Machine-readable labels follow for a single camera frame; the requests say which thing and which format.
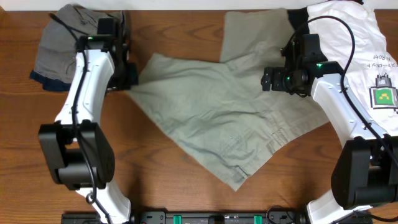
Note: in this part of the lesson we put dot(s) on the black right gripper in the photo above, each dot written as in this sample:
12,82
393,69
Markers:
276,84

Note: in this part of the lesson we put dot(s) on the khaki green shorts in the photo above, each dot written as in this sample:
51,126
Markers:
217,112

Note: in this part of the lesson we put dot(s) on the black garment under t-shirt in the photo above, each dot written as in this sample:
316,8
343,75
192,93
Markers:
297,17

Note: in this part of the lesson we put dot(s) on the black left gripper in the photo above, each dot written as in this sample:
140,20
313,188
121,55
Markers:
132,80

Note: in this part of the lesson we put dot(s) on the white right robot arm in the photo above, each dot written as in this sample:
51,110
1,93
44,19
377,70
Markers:
365,174

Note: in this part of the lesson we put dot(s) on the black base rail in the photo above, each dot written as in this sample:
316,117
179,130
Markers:
288,217

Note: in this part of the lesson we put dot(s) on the white printed t-shirt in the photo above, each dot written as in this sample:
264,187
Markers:
349,34

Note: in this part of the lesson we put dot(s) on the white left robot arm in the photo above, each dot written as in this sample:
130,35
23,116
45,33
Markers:
76,151

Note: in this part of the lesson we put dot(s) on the folded navy garment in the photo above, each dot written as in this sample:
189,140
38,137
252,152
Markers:
55,85

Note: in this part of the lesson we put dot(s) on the folded grey shorts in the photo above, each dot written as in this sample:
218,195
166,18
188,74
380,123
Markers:
56,54

